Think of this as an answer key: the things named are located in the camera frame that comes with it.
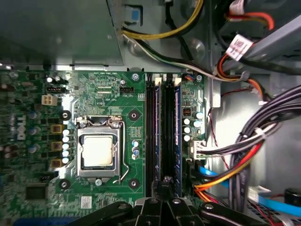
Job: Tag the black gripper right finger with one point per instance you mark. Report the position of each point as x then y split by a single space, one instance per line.
181 212

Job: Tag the CPU socket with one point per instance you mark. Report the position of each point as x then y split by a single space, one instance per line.
98 120

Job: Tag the RAM slot white latches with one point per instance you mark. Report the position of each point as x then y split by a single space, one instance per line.
157 81
178 81

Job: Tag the blue expansion slot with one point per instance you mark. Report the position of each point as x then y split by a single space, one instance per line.
47 222

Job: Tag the green motherboard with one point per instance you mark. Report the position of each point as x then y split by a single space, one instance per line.
105 99

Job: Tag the white board power connector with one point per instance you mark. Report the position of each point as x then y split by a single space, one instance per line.
196 150

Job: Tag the black open PC case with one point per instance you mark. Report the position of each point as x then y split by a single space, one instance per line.
284 150

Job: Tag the grey power supply unit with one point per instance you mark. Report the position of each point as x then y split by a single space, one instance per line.
58 30

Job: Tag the metal locking lever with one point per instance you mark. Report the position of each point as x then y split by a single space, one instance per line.
121 143

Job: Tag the silver CPU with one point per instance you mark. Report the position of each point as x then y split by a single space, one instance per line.
97 150

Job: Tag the RAM slot black latches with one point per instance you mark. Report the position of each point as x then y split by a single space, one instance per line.
150 131

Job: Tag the white four pin socket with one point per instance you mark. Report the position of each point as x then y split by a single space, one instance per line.
48 100

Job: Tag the grey metal drive cage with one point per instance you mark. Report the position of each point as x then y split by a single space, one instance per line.
277 40

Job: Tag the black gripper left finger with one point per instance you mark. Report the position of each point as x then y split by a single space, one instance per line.
150 212

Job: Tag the blue plastic clip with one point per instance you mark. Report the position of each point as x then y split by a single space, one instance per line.
135 15

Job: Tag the metal socket cover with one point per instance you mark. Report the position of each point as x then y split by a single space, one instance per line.
100 171

